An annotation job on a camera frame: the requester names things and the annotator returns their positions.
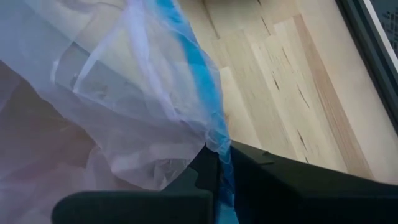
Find pink trash bag blue drawstring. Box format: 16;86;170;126
0;0;239;224

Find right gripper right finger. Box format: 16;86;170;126
230;140;398;224

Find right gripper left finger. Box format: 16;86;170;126
51;145;220;224

